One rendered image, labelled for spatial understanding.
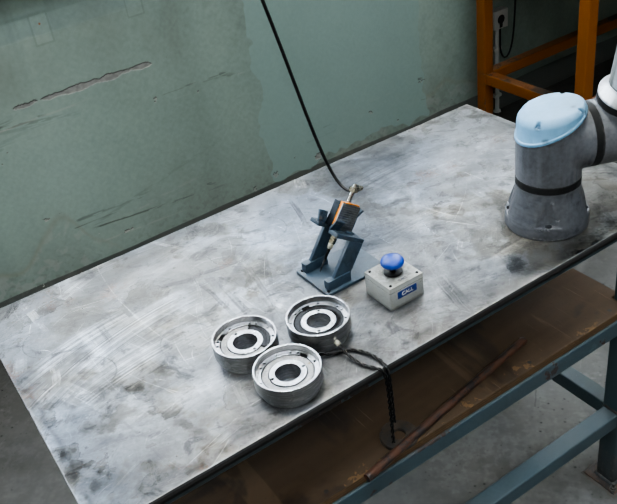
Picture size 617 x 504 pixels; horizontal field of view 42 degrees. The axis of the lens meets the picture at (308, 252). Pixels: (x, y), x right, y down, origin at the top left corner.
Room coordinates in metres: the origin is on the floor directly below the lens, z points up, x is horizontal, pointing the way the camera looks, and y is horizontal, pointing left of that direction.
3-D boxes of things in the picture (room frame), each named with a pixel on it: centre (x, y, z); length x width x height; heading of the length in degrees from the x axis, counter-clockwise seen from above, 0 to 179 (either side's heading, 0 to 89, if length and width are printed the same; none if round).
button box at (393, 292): (1.10, -0.14, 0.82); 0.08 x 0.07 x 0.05; 119
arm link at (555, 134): (1.25, -0.46, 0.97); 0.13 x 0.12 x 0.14; 94
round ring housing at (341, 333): (1.02, 0.00, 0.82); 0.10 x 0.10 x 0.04
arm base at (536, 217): (1.25, -0.45, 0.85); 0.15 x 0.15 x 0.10
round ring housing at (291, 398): (0.91, 0.06, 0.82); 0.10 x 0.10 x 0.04
